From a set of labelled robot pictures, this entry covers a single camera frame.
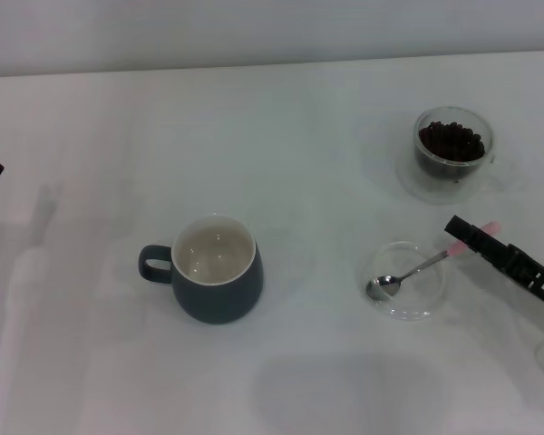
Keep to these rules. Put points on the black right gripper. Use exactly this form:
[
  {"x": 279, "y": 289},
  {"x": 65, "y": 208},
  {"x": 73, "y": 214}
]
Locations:
[{"x": 532, "y": 276}]

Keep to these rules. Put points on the dark blue-grey ceramic mug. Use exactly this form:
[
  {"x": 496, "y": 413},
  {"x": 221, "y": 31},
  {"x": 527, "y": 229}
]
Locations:
[{"x": 217, "y": 303}]

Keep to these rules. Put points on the double-walled clear glass cup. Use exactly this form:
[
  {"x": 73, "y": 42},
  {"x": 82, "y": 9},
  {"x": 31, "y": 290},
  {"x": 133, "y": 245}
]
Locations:
[{"x": 453, "y": 174}]

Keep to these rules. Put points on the pile of dark coffee beans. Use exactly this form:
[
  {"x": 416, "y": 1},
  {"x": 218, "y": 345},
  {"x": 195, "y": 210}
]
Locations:
[{"x": 451, "y": 140}]

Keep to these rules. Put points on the small clear glass dish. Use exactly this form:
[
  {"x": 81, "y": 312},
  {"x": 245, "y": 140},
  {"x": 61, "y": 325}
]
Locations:
[{"x": 417, "y": 303}]

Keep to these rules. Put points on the clear glass saucer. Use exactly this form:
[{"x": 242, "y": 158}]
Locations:
[{"x": 408, "y": 181}]

